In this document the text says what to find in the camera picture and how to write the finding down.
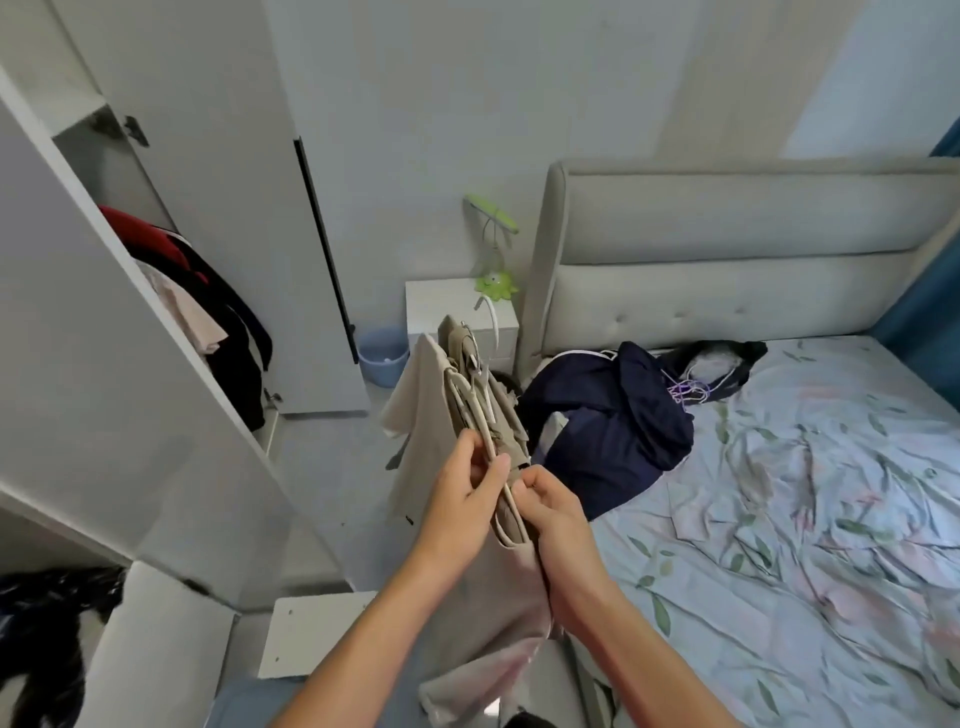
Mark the blue curtain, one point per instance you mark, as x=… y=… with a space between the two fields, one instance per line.
x=922 y=315

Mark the white board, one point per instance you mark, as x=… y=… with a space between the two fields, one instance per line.
x=315 y=634

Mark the blue waste bin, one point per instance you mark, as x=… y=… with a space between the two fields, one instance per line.
x=382 y=360

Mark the black crumpled clothing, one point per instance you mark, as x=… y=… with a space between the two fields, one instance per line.
x=45 y=637

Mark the white cabinet panel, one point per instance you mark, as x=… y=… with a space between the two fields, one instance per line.
x=165 y=652

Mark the black and white garment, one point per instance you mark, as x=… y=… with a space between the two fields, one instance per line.
x=731 y=356

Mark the person's right thumb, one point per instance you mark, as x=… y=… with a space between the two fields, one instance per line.
x=525 y=496

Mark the person's left forearm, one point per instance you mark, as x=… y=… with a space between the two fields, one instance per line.
x=367 y=645

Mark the green desk lamp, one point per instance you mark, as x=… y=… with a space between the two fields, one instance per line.
x=495 y=283

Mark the person's right forearm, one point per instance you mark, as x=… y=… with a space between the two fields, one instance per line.
x=637 y=667

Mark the person's left thumb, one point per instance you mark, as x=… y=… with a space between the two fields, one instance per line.
x=493 y=474

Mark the white wardrobe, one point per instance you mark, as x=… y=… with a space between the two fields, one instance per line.
x=97 y=161

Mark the white wardrobe door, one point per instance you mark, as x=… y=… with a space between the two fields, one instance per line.
x=225 y=187
x=75 y=337

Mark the pink hanging garment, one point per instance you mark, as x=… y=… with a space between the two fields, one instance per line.
x=187 y=311

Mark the white nightstand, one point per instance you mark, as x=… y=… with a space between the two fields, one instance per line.
x=442 y=304

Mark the beige garment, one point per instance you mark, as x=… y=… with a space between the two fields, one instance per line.
x=435 y=412

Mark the metal door hinge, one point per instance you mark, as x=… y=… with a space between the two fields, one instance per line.
x=127 y=129

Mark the grey upholstered headboard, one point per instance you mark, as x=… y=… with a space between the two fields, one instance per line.
x=712 y=300

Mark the person's left hand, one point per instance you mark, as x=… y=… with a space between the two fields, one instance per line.
x=454 y=517

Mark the black hanging garment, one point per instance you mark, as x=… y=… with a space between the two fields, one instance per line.
x=232 y=360

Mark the navy blue jacket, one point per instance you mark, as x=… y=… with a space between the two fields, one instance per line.
x=615 y=435

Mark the purple clothes hanger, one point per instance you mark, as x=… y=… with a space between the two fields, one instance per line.
x=686 y=391

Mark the white clothes hanger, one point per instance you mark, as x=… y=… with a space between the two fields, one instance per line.
x=496 y=326

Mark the red hanging garment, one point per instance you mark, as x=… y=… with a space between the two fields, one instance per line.
x=139 y=232

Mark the floral bed sheet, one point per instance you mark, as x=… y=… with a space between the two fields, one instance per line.
x=810 y=540

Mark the person's right hand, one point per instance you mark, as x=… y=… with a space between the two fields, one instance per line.
x=562 y=540

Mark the person's grey blue trousers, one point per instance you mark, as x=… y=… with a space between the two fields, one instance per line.
x=240 y=705

